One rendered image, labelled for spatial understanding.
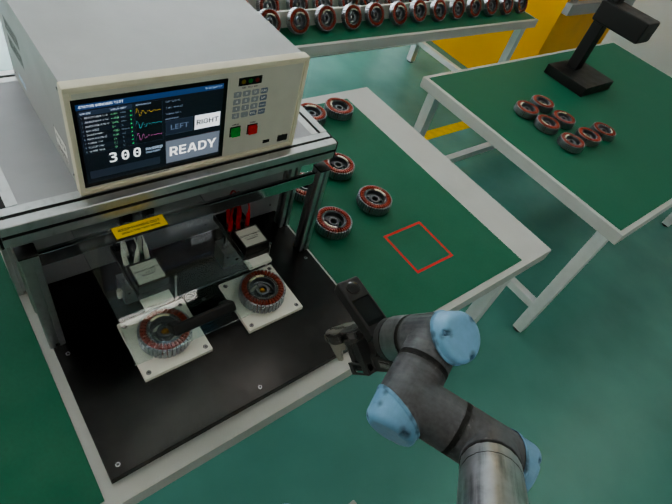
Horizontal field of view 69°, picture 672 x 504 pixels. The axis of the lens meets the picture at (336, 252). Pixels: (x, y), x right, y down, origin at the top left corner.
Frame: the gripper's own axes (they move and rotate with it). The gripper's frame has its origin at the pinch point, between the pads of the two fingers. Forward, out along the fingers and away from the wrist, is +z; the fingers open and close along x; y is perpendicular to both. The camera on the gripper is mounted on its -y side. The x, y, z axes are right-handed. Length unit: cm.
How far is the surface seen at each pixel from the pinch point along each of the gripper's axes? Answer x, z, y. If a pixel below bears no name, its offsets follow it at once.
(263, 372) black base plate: -8.7, 18.9, 5.3
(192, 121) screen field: -11.5, -2.4, -45.0
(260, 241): 2.1, 18.8, -22.0
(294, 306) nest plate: 6.6, 23.9, -4.5
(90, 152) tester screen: -29, -1, -44
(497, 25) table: 234, 91, -100
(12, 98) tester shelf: -34, 24, -65
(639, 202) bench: 162, 15, 15
